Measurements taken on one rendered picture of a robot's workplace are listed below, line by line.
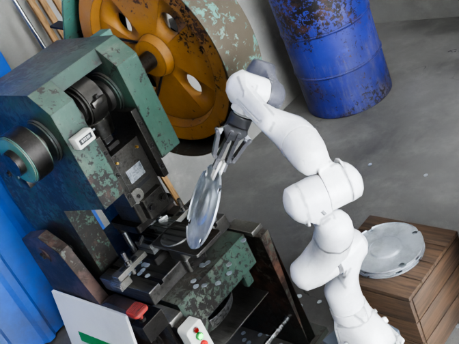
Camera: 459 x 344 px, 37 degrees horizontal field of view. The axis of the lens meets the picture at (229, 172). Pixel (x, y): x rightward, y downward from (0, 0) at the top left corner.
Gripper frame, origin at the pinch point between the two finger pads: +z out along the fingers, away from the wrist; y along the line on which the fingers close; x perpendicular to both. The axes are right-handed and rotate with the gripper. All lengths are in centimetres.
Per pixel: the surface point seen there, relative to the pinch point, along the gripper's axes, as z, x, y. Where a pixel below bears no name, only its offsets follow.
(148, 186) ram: 22.1, -22.2, 13.8
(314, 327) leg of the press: 66, -25, -78
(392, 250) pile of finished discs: 14, -7, -80
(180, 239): 34.8, -13.0, -2.1
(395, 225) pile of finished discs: 9, -21, -86
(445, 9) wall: -70, -269, -211
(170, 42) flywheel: -26, -42, 21
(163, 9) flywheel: -36, -38, 28
